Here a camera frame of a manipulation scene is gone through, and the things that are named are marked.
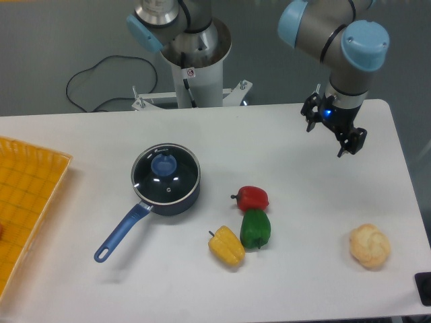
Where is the yellow bell pepper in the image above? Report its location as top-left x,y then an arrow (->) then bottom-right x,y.
208,225 -> 245,268

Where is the black device at table edge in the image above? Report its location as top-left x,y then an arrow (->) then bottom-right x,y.
414,272 -> 431,307

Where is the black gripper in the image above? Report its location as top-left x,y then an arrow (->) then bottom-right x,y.
300,92 -> 367,157

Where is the round bread roll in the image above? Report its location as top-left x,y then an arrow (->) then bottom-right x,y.
350,223 -> 391,269

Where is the red bell pepper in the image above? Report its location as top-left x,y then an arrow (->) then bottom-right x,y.
230,186 -> 269,212

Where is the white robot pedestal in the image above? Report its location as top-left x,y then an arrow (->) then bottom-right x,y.
132,18 -> 253,110

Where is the green bell pepper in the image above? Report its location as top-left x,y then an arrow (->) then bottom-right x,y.
240,209 -> 271,249

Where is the glass lid with blue knob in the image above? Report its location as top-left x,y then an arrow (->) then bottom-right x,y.
131,143 -> 201,205

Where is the black cable on floor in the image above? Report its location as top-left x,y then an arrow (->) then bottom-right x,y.
65,55 -> 158,113

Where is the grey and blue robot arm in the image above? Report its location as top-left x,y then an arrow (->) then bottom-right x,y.
127,1 -> 390,154

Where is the dark blue saucepan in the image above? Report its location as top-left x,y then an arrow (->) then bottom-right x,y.
94,143 -> 201,263

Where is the yellow plastic basket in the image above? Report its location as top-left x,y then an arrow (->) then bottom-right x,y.
1,137 -> 73,297

